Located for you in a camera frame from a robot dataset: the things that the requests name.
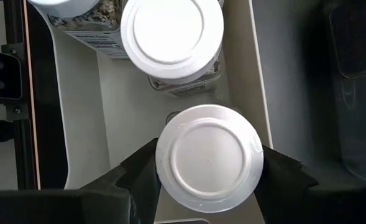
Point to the white plastic bin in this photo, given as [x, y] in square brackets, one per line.
[123, 124]

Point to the glossy clear plastic bin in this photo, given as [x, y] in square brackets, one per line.
[356, 93]

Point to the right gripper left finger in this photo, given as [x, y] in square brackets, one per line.
[139, 186]

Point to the black table frame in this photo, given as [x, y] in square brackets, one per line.
[24, 155]

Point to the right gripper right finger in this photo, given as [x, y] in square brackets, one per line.
[282, 186]

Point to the white-lid seasoning jar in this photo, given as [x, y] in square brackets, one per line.
[86, 25]
[171, 40]
[209, 158]

